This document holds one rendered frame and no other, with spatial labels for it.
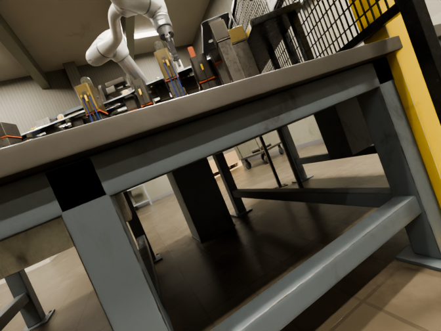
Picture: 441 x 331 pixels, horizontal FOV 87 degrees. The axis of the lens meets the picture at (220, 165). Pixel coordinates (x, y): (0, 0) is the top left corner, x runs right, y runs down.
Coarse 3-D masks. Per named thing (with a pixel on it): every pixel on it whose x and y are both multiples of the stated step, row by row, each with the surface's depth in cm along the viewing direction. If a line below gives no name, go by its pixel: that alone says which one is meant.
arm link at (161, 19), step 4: (160, 12) 111; (164, 12) 112; (156, 16) 111; (160, 16) 111; (164, 16) 111; (168, 16) 113; (152, 20) 112; (156, 20) 111; (160, 20) 111; (164, 20) 111; (168, 20) 112; (156, 24) 112; (160, 24) 111; (164, 24) 112; (168, 24) 113; (156, 28) 113; (156, 32) 116
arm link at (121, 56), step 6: (108, 30) 151; (102, 36) 147; (108, 36) 148; (120, 48) 154; (126, 48) 158; (114, 54) 153; (120, 54) 155; (126, 54) 158; (114, 60) 159; (120, 60) 159; (126, 60) 160; (132, 60) 164; (126, 66) 162; (132, 66) 164; (126, 72) 166; (132, 72) 166; (138, 72) 168; (138, 78) 170; (144, 78) 173
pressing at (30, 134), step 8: (184, 72) 110; (192, 72) 114; (160, 80) 108; (152, 88) 113; (168, 88) 122; (120, 96) 106; (128, 96) 111; (136, 96) 115; (152, 96) 124; (104, 104) 110; (112, 104) 113; (120, 104) 117; (80, 112) 105; (64, 120) 109; (40, 128) 104; (48, 128) 110; (64, 128) 118; (24, 136) 108; (32, 136) 112; (40, 136) 116
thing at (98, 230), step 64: (384, 64) 70; (192, 128) 46; (256, 128) 52; (320, 128) 106; (384, 128) 72; (0, 192) 35; (64, 192) 38; (256, 192) 164; (320, 192) 108; (384, 192) 81; (0, 256) 54; (128, 256) 40; (320, 256) 60; (0, 320) 118; (128, 320) 39; (256, 320) 48
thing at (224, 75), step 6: (216, 48) 95; (210, 54) 96; (216, 54) 95; (216, 60) 95; (216, 66) 97; (222, 66) 95; (222, 72) 96; (222, 78) 96; (228, 78) 96; (222, 84) 98
